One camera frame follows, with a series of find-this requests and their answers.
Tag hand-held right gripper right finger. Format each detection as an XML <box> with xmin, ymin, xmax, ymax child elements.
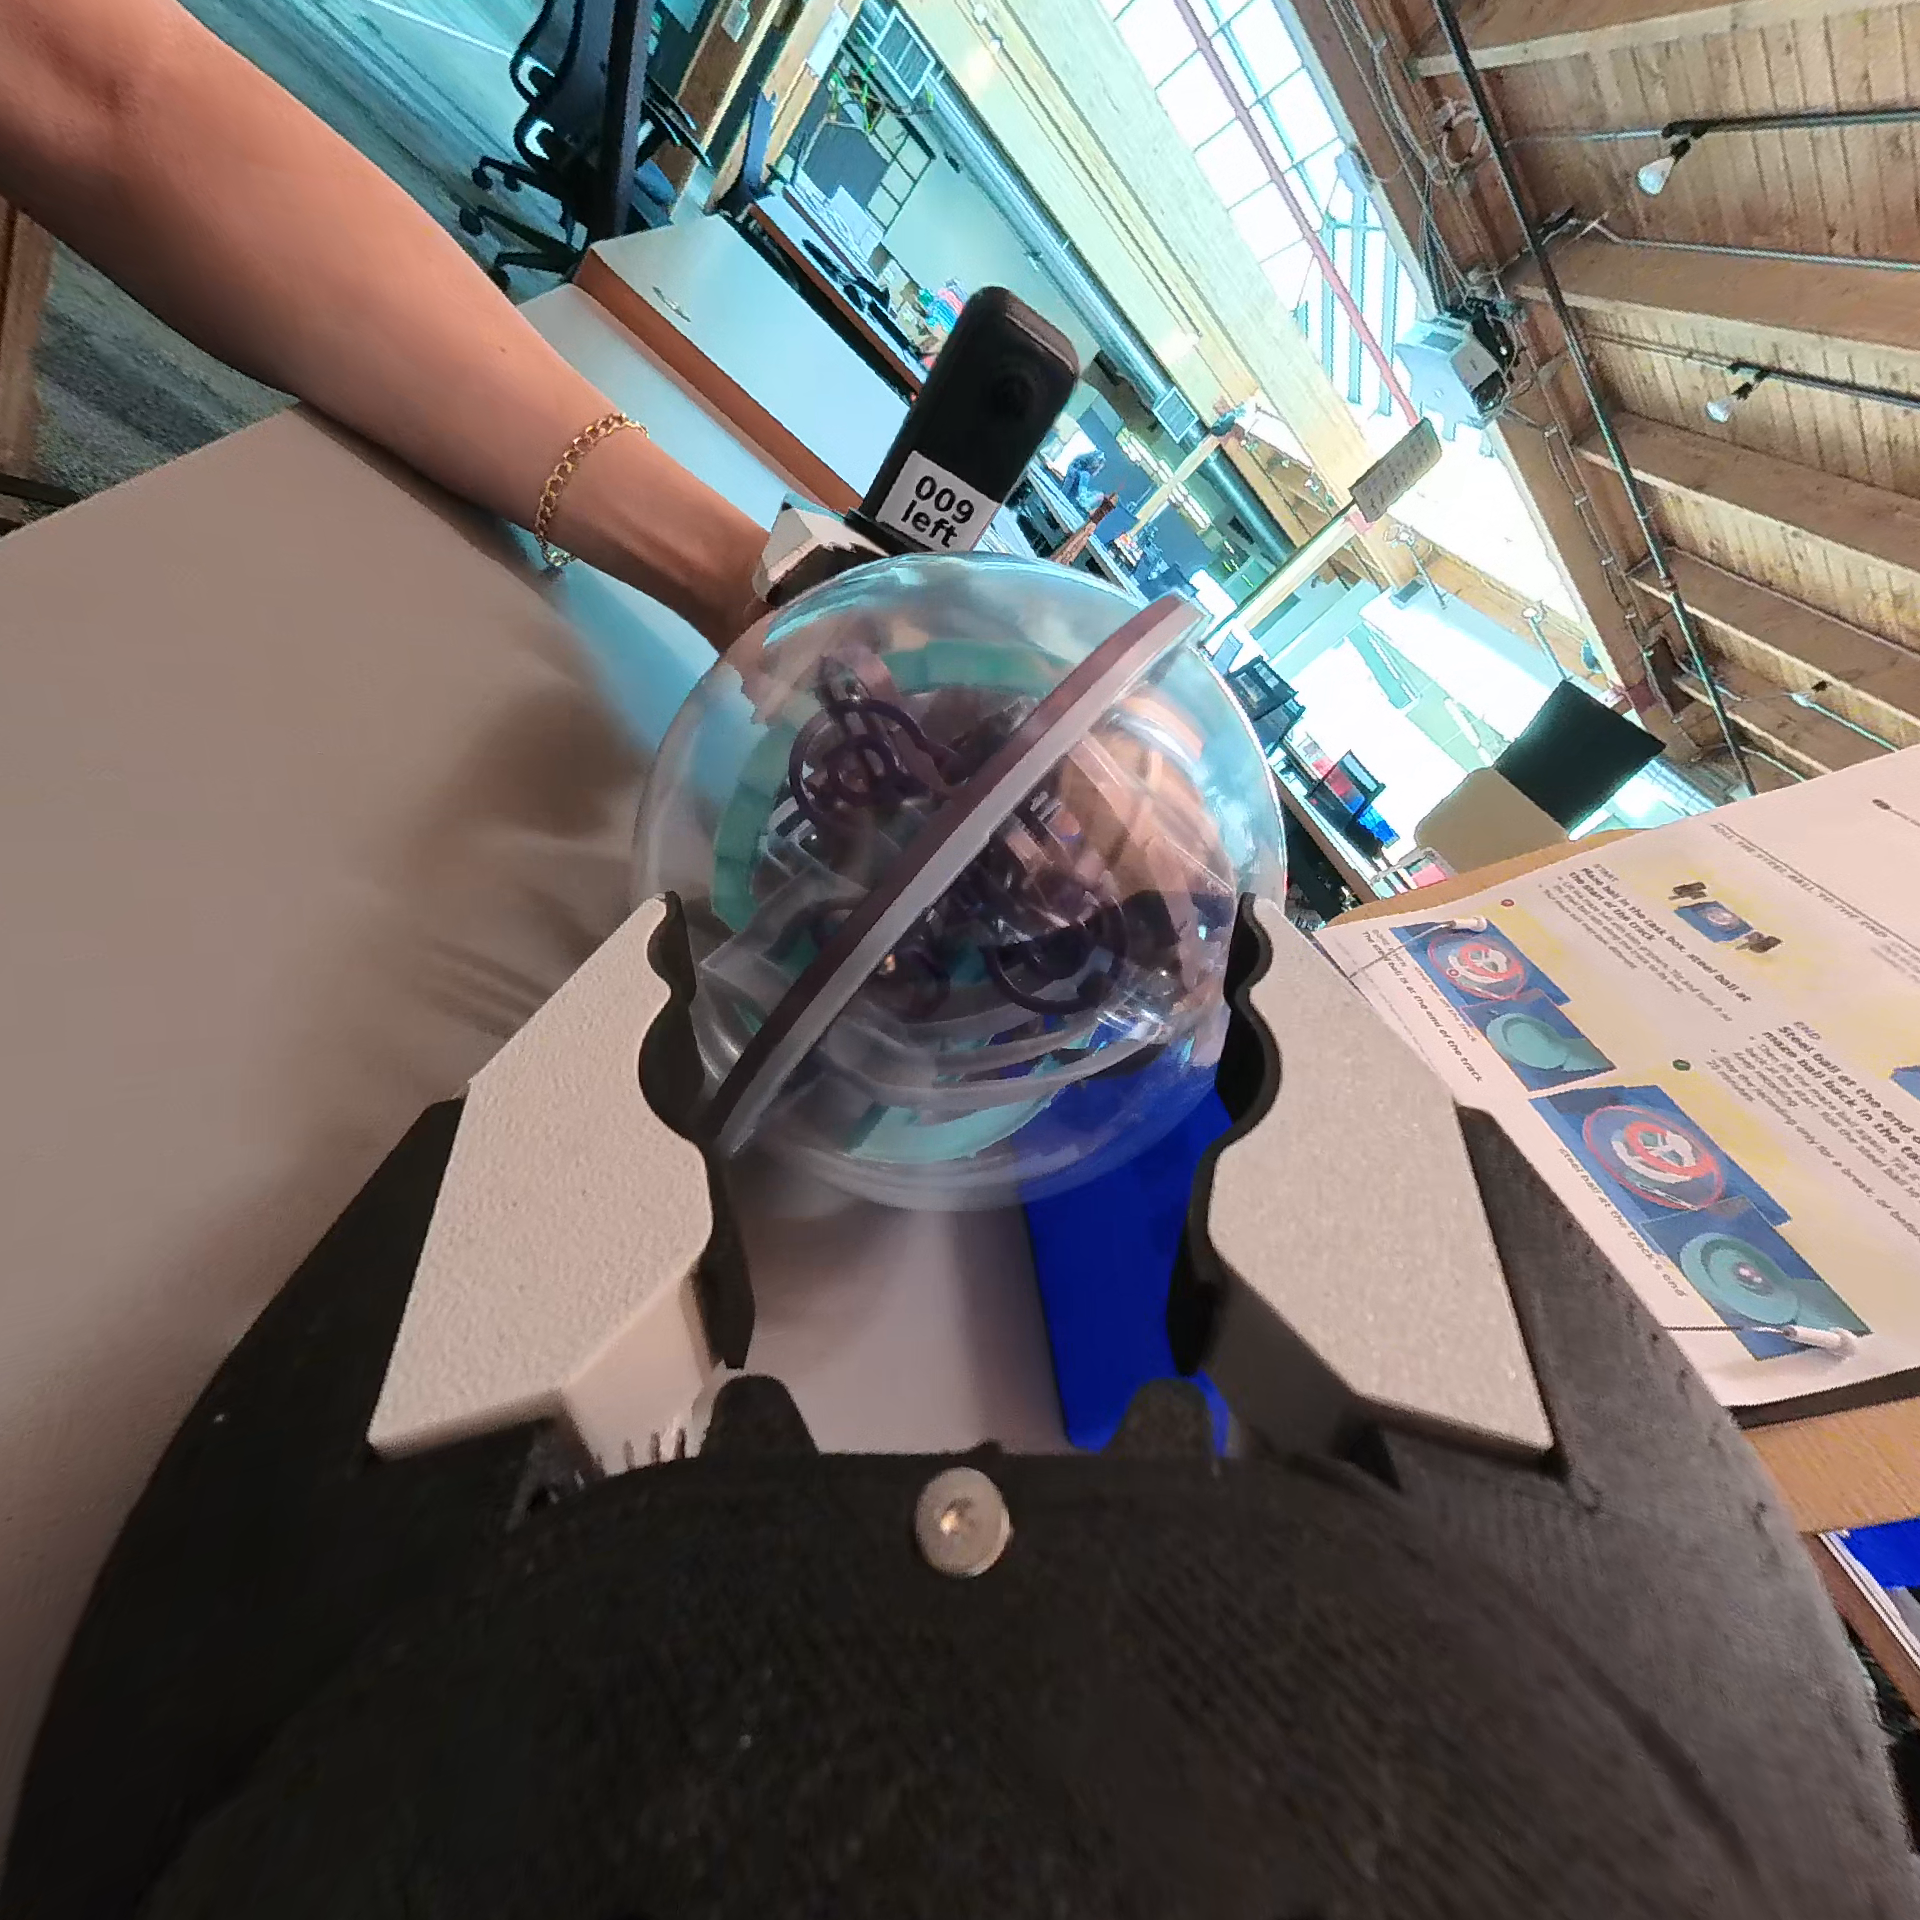
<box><xmin>1168</xmin><ymin>896</ymin><xmax>1556</xmax><ymax>1466</ymax></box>

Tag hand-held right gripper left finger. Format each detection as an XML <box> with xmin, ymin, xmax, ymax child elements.
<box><xmin>363</xmin><ymin>894</ymin><xmax>755</xmax><ymax>1467</ymax></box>

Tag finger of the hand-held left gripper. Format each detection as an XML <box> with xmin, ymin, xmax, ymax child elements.
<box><xmin>748</xmin><ymin>508</ymin><xmax>846</xmax><ymax>615</ymax></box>

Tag clear plastic maze ball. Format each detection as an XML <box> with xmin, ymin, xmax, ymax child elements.
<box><xmin>633</xmin><ymin>551</ymin><xmax>1289</xmax><ymax>1210</ymax></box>

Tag person's left forearm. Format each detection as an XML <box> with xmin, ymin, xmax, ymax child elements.
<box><xmin>0</xmin><ymin>0</ymin><xmax>617</xmax><ymax>558</ymax></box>

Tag person's left hand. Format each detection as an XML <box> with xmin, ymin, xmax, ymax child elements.
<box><xmin>561</xmin><ymin>433</ymin><xmax>782</xmax><ymax>649</ymax></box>

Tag blue plastic bin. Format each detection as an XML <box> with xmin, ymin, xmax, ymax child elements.
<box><xmin>1012</xmin><ymin>1092</ymin><xmax>1920</xmax><ymax>1596</ymax></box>

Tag printed instruction sheet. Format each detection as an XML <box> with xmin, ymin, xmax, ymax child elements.
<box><xmin>1317</xmin><ymin>751</ymin><xmax>1920</xmax><ymax>1412</ymax></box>

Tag sign panel on pole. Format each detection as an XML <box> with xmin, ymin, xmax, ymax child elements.
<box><xmin>1347</xmin><ymin>422</ymin><xmax>1444</xmax><ymax>523</ymax></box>

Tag white ceiling projector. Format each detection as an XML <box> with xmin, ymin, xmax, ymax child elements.
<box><xmin>1393</xmin><ymin>306</ymin><xmax>1519</xmax><ymax>426</ymax></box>

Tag black office chair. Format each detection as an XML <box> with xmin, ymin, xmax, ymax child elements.
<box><xmin>471</xmin><ymin>0</ymin><xmax>705</xmax><ymax>296</ymax></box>

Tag gold chain bracelet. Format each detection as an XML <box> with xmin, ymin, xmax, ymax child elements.
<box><xmin>532</xmin><ymin>411</ymin><xmax>648</xmax><ymax>572</ymax></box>

